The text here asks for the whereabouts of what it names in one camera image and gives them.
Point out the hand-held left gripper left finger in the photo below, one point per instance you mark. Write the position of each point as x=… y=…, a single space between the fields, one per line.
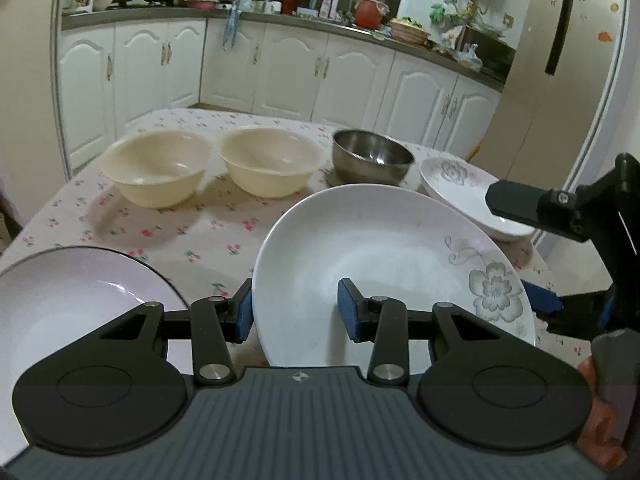
x=244 y=312

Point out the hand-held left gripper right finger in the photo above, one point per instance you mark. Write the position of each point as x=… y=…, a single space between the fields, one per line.
x=350 y=312

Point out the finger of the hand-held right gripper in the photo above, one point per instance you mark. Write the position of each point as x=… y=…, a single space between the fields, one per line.
x=542 y=300
x=520 y=205

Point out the large white floral plate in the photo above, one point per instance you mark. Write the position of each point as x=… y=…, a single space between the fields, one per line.
x=350 y=240

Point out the cream plastic bowl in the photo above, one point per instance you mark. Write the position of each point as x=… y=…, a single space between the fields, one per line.
x=150 y=182
x=270 y=180

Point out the person's right hand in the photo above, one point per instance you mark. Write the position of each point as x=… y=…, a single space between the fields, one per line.
x=605 y=435

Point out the small white floral plate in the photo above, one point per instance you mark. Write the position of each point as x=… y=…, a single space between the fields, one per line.
x=450 y=190

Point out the cherry print tablecloth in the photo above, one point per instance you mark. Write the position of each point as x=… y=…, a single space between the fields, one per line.
x=200 y=230

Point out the beige refrigerator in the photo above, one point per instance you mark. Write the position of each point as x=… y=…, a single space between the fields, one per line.
x=550 y=110

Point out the stainless steel bowl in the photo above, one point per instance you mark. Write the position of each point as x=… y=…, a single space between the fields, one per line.
x=370 y=170

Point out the white plastic bag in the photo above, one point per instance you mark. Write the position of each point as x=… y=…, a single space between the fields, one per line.
x=467 y=57

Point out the plain white plate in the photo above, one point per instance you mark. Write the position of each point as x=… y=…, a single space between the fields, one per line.
x=60 y=300

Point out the woven basket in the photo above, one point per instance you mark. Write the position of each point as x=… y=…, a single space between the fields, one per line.
x=410 y=32

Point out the white kitchen base cabinets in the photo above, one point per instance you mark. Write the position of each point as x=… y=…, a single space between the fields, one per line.
x=350 y=75

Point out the red pot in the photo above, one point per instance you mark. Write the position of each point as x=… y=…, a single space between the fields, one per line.
x=370 y=12

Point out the red and white bottle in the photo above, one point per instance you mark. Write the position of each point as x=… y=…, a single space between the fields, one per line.
x=326 y=6

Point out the blue hanging cloth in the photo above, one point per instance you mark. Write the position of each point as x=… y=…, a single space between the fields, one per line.
x=231 y=30

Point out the grey kitchen countertop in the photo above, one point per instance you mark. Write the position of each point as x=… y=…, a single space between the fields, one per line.
x=150 y=14

